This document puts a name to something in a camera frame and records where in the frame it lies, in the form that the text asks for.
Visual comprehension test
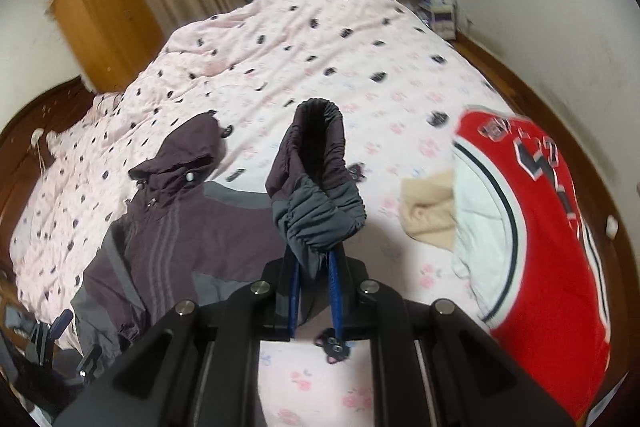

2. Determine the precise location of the beige cloth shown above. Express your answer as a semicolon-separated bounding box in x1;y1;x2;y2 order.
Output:
399;171;458;252

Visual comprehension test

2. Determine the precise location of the purple and grey hooded jacket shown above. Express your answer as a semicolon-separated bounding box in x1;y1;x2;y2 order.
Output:
70;98;368;353

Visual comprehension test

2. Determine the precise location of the dark wooden bed headboard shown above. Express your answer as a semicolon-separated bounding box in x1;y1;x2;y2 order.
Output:
0;76;101;268

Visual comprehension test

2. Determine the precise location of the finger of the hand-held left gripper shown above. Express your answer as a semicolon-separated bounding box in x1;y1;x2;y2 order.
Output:
51;308;76;339
76;343;104;379

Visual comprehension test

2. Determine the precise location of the stack of small white boxes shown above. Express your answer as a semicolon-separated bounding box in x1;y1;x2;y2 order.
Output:
420;0;457;35

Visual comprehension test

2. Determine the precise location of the pink cat-print duvet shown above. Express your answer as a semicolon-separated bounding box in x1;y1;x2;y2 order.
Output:
10;0;516;427

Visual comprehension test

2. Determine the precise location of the wooden wardrobe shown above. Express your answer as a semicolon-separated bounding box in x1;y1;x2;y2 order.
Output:
50;0;166;94

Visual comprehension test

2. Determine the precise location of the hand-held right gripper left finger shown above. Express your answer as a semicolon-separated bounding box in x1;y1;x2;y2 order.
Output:
52;252;303;427

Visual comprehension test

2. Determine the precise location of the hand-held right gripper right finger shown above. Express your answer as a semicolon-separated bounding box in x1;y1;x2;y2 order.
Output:
327;249;576;427

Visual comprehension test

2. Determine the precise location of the red and white jersey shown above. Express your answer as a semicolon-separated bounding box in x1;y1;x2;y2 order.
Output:
450;106;613;425

